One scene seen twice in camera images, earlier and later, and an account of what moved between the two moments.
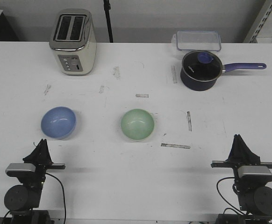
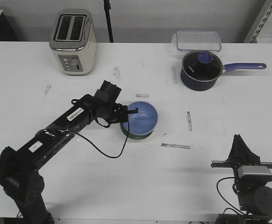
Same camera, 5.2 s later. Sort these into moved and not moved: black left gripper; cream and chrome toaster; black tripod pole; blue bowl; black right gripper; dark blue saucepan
Moved: blue bowl; black left gripper
Not moved: black right gripper; black tripod pole; cream and chrome toaster; dark blue saucepan
